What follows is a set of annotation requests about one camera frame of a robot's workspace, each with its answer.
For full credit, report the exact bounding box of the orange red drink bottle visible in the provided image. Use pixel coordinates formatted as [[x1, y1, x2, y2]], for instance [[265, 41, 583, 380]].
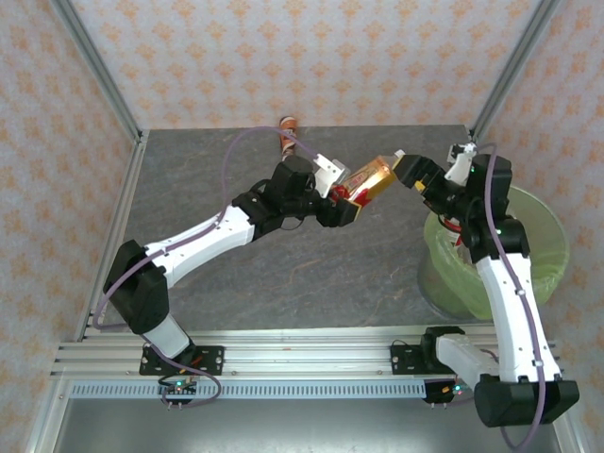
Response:
[[329, 149, 407, 211]]

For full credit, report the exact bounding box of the bin with green bag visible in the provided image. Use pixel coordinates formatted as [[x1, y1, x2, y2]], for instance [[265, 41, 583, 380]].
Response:
[[417, 183, 571, 322]]

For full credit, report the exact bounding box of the brown label plastic bottle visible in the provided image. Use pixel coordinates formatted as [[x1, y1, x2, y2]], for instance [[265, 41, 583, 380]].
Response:
[[278, 116, 299, 161]]

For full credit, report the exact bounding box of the small circuit board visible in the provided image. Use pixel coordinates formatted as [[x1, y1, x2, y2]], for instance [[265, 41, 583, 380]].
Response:
[[424, 381, 466, 407], [158, 377, 199, 410]]

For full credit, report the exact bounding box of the grey metal base panel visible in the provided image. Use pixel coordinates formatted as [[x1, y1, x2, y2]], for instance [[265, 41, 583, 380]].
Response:
[[25, 377, 581, 453]]

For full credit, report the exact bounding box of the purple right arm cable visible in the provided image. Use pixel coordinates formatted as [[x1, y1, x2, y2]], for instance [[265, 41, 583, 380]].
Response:
[[480, 143, 548, 449]]

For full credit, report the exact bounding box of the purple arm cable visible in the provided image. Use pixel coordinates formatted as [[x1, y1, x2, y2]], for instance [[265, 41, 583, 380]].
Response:
[[92, 126, 322, 410], [480, 143, 548, 449]]

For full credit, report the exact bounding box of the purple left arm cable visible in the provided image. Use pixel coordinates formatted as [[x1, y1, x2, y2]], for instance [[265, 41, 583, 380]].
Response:
[[92, 126, 322, 410]]

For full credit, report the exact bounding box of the aluminium frame post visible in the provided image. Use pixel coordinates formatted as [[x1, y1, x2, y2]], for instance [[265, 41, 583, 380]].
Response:
[[470, 0, 562, 139], [49, 0, 145, 145]]

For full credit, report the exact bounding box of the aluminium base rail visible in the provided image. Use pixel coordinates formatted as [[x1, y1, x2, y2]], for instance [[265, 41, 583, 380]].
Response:
[[49, 325, 567, 381]]

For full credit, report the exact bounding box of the grey slotted cable duct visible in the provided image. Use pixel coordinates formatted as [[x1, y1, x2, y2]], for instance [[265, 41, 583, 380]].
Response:
[[68, 379, 428, 400]]

